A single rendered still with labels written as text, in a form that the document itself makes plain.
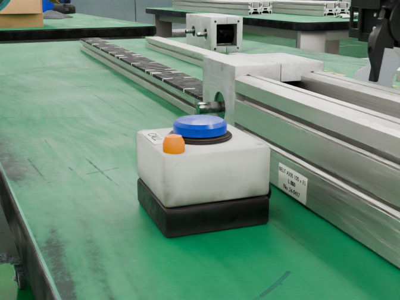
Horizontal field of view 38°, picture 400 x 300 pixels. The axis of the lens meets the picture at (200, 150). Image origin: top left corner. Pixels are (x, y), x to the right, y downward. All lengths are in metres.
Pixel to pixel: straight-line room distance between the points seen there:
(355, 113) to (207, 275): 0.15
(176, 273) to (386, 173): 0.14
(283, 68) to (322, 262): 0.26
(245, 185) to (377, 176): 0.09
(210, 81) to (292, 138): 0.18
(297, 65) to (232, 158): 0.22
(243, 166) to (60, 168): 0.23
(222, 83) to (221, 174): 0.21
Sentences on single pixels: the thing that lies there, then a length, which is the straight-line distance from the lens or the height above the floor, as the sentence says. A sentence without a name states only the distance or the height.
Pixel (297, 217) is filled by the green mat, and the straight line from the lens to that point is 0.45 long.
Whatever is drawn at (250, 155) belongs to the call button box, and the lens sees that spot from 0.41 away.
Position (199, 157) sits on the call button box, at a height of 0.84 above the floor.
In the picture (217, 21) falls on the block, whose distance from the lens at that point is 1.56.
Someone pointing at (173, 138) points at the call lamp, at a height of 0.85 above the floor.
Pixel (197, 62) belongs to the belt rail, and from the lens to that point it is 1.31.
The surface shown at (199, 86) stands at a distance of 0.82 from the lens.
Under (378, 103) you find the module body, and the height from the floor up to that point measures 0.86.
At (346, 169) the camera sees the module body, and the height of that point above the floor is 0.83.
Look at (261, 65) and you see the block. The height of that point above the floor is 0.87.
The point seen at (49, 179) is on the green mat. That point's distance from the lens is 0.54.
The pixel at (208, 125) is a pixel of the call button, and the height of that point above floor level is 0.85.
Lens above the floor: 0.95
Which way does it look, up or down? 16 degrees down
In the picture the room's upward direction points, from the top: straight up
